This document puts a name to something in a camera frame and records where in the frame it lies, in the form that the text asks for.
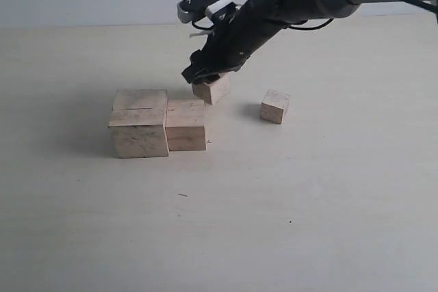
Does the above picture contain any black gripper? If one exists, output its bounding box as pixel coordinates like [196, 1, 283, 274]
[181, 0, 284, 85]

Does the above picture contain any third largest wooden cube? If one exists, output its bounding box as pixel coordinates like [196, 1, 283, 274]
[192, 74, 230, 105]

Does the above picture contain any second largest wooden cube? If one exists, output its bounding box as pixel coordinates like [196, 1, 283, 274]
[166, 99, 206, 151]

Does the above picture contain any smallest wooden cube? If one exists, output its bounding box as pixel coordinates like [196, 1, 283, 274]
[260, 90, 290, 124]

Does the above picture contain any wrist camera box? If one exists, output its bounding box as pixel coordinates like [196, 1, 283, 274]
[177, 0, 237, 24]

